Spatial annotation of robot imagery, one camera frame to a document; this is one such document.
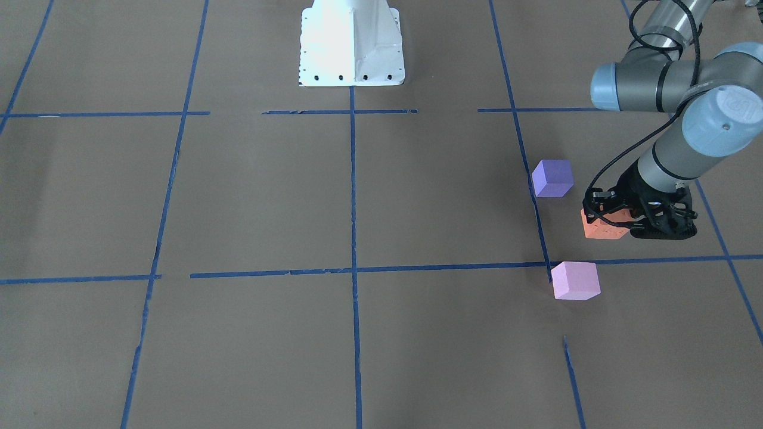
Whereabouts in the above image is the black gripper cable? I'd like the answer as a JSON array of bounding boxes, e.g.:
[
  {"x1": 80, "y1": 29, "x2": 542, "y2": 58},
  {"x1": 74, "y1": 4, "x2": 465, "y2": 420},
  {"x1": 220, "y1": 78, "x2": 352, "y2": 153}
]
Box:
[{"x1": 587, "y1": 0, "x2": 704, "y2": 197}]

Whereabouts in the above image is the purple foam cube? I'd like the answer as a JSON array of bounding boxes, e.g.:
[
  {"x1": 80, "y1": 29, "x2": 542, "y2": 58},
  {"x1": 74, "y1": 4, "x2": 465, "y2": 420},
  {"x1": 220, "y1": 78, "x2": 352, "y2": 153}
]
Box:
[{"x1": 531, "y1": 158, "x2": 575, "y2": 198}]

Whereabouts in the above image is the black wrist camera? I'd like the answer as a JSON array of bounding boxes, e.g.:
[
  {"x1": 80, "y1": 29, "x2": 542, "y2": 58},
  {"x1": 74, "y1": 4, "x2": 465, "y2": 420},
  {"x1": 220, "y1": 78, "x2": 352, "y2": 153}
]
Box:
[{"x1": 582, "y1": 187, "x2": 622, "y2": 217}]

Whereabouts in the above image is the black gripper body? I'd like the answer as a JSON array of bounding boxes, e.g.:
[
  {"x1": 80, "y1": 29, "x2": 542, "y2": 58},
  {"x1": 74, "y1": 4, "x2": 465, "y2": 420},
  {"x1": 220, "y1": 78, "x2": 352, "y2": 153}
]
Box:
[{"x1": 614, "y1": 163, "x2": 697, "y2": 230}]

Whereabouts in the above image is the pink foam cube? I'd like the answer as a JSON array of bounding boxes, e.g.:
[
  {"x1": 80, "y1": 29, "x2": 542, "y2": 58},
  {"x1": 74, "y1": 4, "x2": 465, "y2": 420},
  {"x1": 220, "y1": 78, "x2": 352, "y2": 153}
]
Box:
[{"x1": 551, "y1": 262, "x2": 601, "y2": 301}]

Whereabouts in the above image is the orange foam cube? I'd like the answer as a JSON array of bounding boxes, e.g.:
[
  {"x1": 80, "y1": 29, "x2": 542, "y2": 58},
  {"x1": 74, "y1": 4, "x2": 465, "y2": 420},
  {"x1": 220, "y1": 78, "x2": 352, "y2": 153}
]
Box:
[{"x1": 581, "y1": 209, "x2": 629, "y2": 240}]

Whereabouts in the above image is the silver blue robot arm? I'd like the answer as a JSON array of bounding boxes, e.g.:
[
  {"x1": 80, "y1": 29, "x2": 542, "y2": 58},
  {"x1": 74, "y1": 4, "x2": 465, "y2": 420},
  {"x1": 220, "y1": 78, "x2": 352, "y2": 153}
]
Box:
[{"x1": 581, "y1": 1, "x2": 762, "y2": 241}]

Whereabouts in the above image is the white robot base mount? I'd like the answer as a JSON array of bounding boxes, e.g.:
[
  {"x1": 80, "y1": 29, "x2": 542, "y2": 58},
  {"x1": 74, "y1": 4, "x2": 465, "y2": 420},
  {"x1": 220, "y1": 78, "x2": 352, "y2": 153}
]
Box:
[{"x1": 298, "y1": 1, "x2": 406, "y2": 87}]

